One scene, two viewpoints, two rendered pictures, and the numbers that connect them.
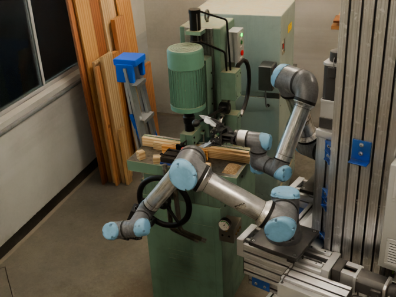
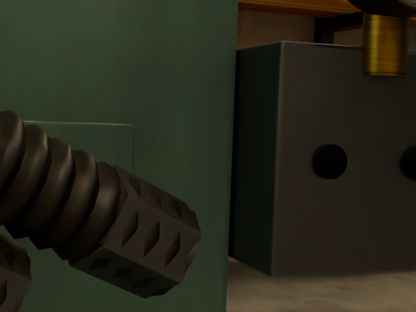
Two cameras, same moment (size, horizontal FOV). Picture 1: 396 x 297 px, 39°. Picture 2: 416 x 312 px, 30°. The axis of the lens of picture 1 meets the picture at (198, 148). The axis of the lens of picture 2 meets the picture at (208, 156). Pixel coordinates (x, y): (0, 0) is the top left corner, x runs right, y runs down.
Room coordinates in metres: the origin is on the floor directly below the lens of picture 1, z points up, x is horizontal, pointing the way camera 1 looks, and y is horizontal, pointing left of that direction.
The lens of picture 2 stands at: (2.12, 0.11, 0.59)
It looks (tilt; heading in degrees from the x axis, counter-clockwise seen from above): 3 degrees down; 316
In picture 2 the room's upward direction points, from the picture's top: 2 degrees clockwise
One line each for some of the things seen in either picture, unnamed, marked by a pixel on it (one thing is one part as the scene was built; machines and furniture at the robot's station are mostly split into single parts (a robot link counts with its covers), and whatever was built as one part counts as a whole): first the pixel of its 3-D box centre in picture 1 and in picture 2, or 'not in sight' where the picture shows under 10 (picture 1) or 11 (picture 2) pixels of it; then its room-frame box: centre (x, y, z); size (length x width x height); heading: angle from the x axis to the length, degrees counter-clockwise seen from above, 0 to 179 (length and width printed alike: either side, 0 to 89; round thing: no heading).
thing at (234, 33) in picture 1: (235, 45); not in sight; (2.80, -0.22, 1.40); 0.10 x 0.06 x 0.16; 156
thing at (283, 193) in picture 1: (284, 203); not in sight; (1.91, -0.34, 0.98); 0.13 x 0.12 x 0.14; 165
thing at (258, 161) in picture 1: (260, 161); not in sight; (2.21, -0.28, 1.03); 0.11 x 0.08 x 0.11; 36
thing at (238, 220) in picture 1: (230, 229); (307, 152); (2.33, -0.14, 0.58); 0.12 x 0.08 x 0.08; 156
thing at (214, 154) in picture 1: (205, 152); not in sight; (2.53, -0.04, 0.92); 0.60 x 0.02 x 0.04; 66
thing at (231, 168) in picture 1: (231, 167); not in sight; (2.38, -0.16, 0.91); 0.10 x 0.07 x 0.02; 156
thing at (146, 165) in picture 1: (184, 168); not in sight; (2.46, 0.07, 0.87); 0.61 x 0.30 x 0.06; 66
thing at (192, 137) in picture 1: (191, 136); not in sight; (2.58, 0.03, 0.99); 0.14 x 0.07 x 0.09; 156
